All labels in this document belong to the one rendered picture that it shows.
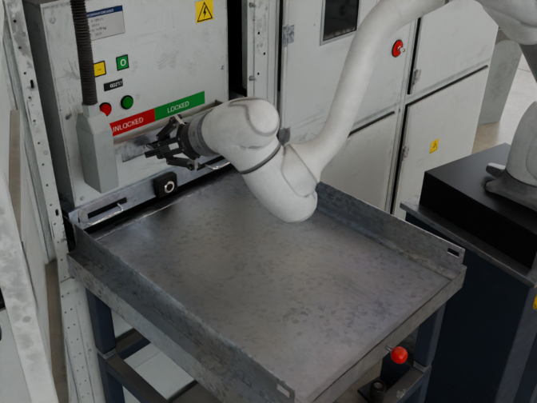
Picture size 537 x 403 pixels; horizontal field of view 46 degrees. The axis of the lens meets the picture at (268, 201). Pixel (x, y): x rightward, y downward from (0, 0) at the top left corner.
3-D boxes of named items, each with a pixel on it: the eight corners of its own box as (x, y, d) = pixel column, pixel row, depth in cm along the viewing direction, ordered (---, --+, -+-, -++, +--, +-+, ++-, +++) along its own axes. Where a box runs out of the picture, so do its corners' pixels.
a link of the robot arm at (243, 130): (188, 127, 124) (226, 177, 129) (234, 111, 112) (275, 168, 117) (220, 96, 130) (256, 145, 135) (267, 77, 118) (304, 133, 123)
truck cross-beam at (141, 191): (239, 159, 181) (239, 140, 178) (72, 234, 148) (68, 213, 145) (227, 153, 184) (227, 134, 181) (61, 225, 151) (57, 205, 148)
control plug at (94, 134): (120, 187, 140) (111, 114, 131) (101, 195, 137) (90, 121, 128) (101, 174, 145) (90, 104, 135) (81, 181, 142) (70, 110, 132)
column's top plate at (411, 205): (495, 165, 209) (495, 160, 208) (628, 229, 178) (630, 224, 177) (399, 207, 186) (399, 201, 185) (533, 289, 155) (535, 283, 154)
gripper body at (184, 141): (183, 122, 130) (161, 130, 138) (197, 161, 132) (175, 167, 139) (210, 113, 135) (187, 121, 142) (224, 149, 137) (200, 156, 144)
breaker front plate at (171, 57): (231, 148, 177) (228, -28, 152) (79, 213, 148) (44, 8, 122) (228, 146, 178) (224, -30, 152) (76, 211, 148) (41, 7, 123)
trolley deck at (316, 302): (462, 286, 146) (467, 266, 143) (279, 450, 108) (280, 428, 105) (256, 181, 186) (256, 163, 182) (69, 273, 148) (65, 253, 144)
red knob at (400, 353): (408, 360, 125) (411, 348, 123) (399, 369, 123) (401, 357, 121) (389, 348, 128) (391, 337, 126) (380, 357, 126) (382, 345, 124)
